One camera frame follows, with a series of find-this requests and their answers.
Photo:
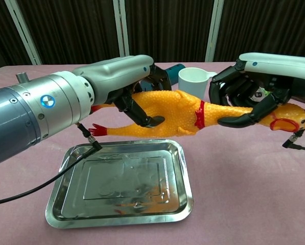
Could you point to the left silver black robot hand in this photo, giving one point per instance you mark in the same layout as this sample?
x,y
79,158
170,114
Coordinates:
x,y
116,74

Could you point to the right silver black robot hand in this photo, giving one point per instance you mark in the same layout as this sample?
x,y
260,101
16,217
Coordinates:
x,y
282,69

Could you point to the yellow rubber chicken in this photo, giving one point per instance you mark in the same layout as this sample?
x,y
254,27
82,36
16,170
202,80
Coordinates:
x,y
172,114

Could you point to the rectangular metal tray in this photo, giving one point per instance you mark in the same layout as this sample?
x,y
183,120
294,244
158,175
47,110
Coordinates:
x,y
121,178

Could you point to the green drink can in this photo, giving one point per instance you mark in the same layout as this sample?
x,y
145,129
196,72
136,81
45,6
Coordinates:
x,y
257,96

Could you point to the black pleated curtain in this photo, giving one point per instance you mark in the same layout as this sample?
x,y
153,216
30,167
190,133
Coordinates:
x,y
65,25

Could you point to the white plastic mug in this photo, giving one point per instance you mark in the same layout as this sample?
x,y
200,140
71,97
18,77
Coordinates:
x,y
190,81

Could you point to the pink table cloth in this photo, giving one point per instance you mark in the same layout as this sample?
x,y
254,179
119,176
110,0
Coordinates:
x,y
244,191

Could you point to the white metal frame post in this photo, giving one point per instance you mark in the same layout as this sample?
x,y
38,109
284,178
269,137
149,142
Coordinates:
x,y
23,30
121,30
214,30

